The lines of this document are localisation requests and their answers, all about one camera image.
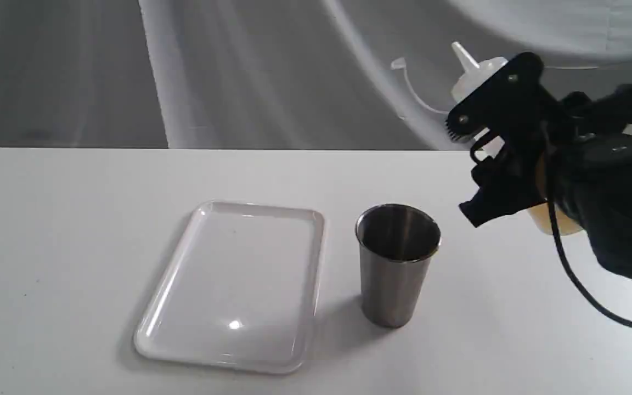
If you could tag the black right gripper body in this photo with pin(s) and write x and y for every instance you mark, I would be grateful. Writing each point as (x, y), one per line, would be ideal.
(514, 105)

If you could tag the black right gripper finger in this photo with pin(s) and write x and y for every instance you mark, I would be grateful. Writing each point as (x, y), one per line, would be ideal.
(614, 111)
(507, 184)

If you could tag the clear squeeze bottle with oil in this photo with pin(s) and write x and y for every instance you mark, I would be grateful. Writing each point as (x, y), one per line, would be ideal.
(474, 74)

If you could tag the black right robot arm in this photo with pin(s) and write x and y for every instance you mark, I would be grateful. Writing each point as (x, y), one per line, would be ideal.
(606, 157)

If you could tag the stainless steel cup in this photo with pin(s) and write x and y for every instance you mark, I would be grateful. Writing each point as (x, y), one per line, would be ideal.
(396, 244)

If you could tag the white plastic tray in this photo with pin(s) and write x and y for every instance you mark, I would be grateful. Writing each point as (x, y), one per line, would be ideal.
(240, 291)

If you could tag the grey fabric backdrop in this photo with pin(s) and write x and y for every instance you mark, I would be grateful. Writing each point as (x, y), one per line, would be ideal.
(343, 75)

